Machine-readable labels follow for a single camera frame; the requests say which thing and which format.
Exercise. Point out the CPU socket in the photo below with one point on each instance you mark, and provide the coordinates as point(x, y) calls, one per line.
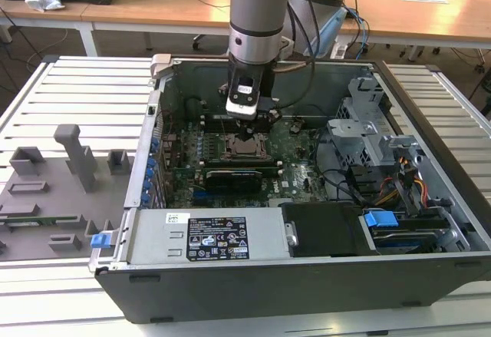
point(264, 157)

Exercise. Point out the RAM slot white latches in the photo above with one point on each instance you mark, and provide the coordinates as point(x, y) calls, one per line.
point(241, 162)
point(215, 119)
point(270, 170)

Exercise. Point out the blue expansion slot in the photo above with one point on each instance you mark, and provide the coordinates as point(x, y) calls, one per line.
point(201, 198)

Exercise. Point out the green motherboard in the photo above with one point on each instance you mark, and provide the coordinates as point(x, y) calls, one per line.
point(295, 183)

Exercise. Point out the black graphics card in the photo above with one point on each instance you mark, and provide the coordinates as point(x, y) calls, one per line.
point(234, 181)

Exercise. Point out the silver metal drive cage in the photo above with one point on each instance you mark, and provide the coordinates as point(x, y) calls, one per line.
point(360, 137)

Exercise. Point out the blue card retention clip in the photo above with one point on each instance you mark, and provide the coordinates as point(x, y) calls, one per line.
point(152, 165)
point(148, 187)
point(155, 145)
point(145, 199)

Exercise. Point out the black plastic air shroud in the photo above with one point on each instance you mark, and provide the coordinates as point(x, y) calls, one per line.
point(326, 229)

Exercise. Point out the hard disk in blue carrier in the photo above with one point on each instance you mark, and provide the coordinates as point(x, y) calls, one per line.
point(379, 220)

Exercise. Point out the wooden desk white legs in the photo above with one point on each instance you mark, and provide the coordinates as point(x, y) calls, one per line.
point(422, 18)
point(153, 10)

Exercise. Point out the silver power supply box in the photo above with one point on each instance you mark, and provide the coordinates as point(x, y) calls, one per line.
point(153, 233)

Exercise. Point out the black open PC case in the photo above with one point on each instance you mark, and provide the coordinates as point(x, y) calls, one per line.
point(268, 295)

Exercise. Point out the blue case latch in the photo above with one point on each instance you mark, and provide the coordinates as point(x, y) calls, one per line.
point(99, 241)

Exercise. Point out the gray parts rack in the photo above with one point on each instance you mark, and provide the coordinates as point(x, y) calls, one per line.
point(57, 206)

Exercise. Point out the green RAM stick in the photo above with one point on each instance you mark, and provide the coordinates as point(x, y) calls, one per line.
point(46, 219)

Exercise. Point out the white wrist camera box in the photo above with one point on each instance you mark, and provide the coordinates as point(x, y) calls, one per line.
point(241, 108)

